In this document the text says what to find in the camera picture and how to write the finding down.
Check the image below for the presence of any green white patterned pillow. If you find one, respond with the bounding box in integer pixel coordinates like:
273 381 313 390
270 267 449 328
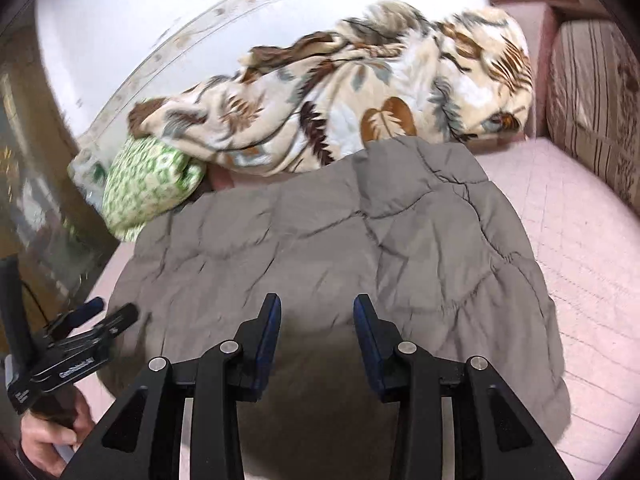
102 136 206 242

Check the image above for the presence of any striped beige back cushion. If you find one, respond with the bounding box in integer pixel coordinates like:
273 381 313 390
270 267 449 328
546 20 639 211

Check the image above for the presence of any grey-brown padded jacket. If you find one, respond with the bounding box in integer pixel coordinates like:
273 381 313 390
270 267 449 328
99 138 570 479

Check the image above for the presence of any person's left hand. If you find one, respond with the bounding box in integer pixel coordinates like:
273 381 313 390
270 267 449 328
21 388 96 478

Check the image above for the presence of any wooden door with glass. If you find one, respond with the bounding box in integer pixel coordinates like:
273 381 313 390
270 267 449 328
1 26 117 330

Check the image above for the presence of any floral cloth by wall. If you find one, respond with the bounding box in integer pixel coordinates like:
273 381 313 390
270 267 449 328
67 148 110 214

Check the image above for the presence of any leaf-pattern fleece blanket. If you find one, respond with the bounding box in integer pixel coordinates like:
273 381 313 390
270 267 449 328
128 2 534 177

